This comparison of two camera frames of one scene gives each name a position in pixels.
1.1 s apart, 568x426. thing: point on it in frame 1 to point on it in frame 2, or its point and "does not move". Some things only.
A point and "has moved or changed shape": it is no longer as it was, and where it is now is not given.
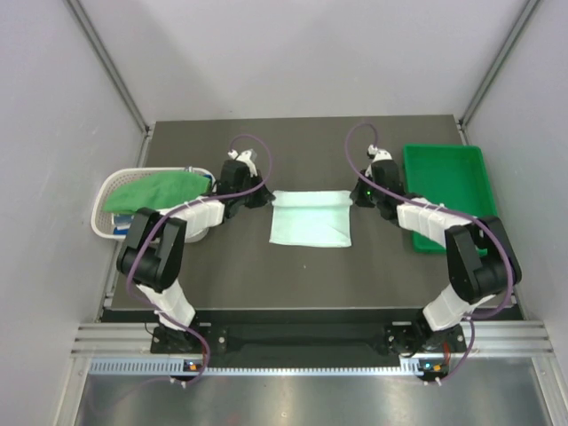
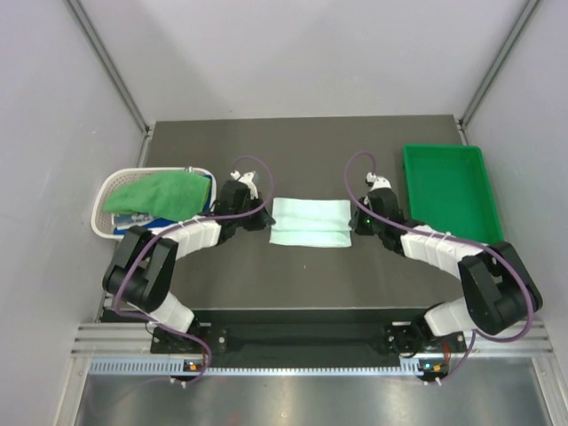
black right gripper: (357, 194) to (356, 223)
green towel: (158, 191) does not move
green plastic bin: (454, 176) does not move
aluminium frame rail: (493, 338) does not move
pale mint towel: (311, 217) has moved or changed shape
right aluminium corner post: (487, 79) does not move
